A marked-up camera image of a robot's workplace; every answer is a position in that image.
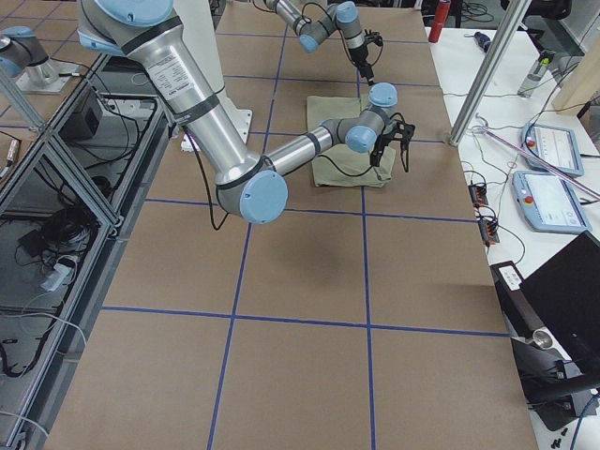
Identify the black box with label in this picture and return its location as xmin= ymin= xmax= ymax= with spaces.
xmin=490 ymin=261 xmax=544 ymax=338

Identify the long grabber stick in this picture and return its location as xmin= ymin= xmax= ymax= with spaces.
xmin=472 ymin=125 xmax=600 ymax=201

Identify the blue teach pendant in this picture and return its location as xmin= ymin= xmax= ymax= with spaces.
xmin=521 ymin=123 xmax=584 ymax=177
xmin=512 ymin=171 xmax=592 ymax=234

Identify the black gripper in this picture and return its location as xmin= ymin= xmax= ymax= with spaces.
xmin=351 ymin=45 xmax=374 ymax=85
xmin=369 ymin=138 xmax=392 ymax=181

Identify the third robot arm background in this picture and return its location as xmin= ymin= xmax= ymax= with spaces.
xmin=1 ymin=25 xmax=68 ymax=95

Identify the olive green long-sleeve shirt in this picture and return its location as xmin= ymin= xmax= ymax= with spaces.
xmin=305 ymin=95 xmax=396 ymax=188

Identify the orange circuit board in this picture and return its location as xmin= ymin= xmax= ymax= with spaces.
xmin=477 ymin=217 xmax=500 ymax=248
xmin=468 ymin=184 xmax=489 ymax=208

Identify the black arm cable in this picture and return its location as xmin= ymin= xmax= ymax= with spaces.
xmin=318 ymin=112 xmax=412 ymax=179

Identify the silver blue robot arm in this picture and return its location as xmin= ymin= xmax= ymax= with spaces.
xmin=78 ymin=1 xmax=399 ymax=224
xmin=252 ymin=0 xmax=383 ymax=86

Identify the lower orange circuit board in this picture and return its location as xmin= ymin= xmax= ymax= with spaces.
xmin=477 ymin=217 xmax=500 ymax=248

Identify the lower blue teach pendant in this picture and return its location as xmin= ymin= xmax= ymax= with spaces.
xmin=512 ymin=171 xmax=592 ymax=234

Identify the black monitor with stand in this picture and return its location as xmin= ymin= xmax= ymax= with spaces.
xmin=512 ymin=232 xmax=599 ymax=431

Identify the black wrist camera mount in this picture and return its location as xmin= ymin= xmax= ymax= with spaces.
xmin=386 ymin=120 xmax=416 ymax=152
xmin=364 ymin=29 xmax=383 ymax=47

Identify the wooden board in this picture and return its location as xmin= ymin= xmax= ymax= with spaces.
xmin=554 ymin=0 xmax=600 ymax=113

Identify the upper blue teach pendant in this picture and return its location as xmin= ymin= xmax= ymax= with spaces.
xmin=521 ymin=123 xmax=584 ymax=177

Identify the clear water bottle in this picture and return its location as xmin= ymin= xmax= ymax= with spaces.
xmin=517 ymin=50 xmax=556 ymax=98

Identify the red bottle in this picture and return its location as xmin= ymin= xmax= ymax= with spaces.
xmin=428 ymin=0 xmax=451 ymax=43

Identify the metal cup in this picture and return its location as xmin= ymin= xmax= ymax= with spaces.
xmin=532 ymin=329 xmax=554 ymax=351

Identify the white pedestal column with base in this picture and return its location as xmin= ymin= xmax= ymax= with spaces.
xmin=174 ymin=0 xmax=252 ymax=143

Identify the aluminium frame post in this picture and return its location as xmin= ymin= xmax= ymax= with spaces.
xmin=448 ymin=0 xmax=532 ymax=147

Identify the upper orange circuit board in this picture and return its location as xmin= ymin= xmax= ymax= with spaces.
xmin=468 ymin=184 xmax=489 ymax=208

